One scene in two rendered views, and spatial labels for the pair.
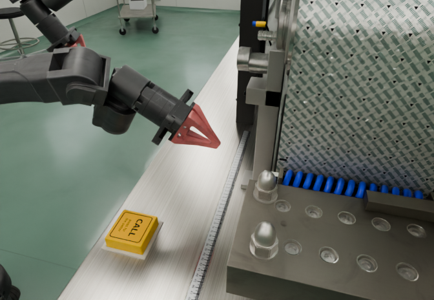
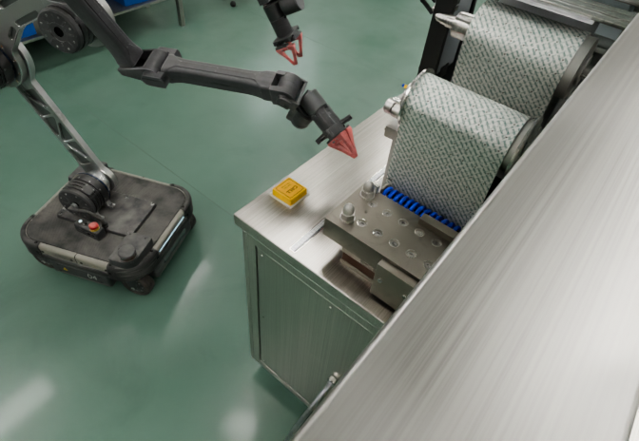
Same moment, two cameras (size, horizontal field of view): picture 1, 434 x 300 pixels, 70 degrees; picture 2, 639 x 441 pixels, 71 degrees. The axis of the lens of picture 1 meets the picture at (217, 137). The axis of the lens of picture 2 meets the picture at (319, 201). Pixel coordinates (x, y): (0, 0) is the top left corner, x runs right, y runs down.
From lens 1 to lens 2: 0.67 m
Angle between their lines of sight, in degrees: 19
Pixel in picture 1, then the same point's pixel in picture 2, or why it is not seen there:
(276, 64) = not seen: hidden behind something
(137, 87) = (316, 106)
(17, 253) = (199, 190)
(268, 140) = not seen: hidden behind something
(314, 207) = (390, 211)
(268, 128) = not seen: hidden behind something
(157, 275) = (294, 219)
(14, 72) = (253, 80)
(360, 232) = (403, 231)
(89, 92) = (288, 103)
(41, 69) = (267, 82)
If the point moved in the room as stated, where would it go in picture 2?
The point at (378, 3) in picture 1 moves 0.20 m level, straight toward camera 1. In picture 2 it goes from (448, 108) to (379, 142)
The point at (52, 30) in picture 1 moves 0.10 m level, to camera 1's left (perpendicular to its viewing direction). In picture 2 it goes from (280, 28) to (254, 21)
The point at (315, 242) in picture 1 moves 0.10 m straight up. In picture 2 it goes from (376, 225) to (383, 195)
